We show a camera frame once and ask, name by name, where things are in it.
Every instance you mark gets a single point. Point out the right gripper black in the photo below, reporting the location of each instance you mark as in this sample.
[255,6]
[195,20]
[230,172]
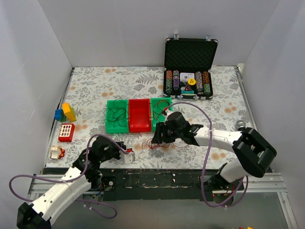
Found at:
[163,131]

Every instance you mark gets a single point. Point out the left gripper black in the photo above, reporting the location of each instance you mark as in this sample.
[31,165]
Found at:
[119,148]

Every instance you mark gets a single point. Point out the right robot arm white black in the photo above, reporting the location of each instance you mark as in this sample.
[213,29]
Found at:
[254,154]

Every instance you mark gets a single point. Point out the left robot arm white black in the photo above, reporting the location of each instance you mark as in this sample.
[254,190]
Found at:
[82,176]

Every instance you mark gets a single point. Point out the right green bin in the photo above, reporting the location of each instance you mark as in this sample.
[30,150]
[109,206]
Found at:
[157,105]

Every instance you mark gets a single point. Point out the green bin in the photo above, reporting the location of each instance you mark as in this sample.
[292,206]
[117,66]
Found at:
[157,105]
[116,116]

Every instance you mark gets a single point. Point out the red bin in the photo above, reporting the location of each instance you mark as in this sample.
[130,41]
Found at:
[139,111]

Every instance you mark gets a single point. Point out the red white toy block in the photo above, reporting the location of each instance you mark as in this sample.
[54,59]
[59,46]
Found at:
[66,132]

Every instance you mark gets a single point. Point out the left green bin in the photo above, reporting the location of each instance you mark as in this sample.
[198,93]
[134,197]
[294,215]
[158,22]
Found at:
[116,116]

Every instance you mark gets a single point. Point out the small red white toy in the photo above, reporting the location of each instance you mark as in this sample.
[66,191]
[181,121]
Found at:
[57,153]

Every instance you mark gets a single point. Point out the stacked toy bricks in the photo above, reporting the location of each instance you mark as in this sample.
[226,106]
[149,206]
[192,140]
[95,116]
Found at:
[67,113]

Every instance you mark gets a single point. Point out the floral table mat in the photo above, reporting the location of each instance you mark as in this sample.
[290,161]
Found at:
[91,87]

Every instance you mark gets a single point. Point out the black microphone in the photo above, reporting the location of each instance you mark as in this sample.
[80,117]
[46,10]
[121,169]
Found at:
[240,125]

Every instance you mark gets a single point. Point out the black poker chip case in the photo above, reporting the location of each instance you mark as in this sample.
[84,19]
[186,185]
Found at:
[187,67]

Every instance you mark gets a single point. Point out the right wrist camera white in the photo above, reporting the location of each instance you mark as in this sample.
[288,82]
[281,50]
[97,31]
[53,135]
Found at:
[166,111]

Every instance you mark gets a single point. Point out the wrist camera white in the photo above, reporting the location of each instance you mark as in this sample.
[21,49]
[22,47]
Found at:
[128,157]
[166,111]

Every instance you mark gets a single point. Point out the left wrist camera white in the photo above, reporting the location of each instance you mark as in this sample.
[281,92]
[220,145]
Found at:
[128,157]

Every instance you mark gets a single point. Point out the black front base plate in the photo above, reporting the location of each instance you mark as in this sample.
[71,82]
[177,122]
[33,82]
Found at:
[148,184]

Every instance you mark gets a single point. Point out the aluminium frame rail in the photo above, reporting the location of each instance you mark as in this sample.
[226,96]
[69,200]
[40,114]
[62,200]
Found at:
[271,182]

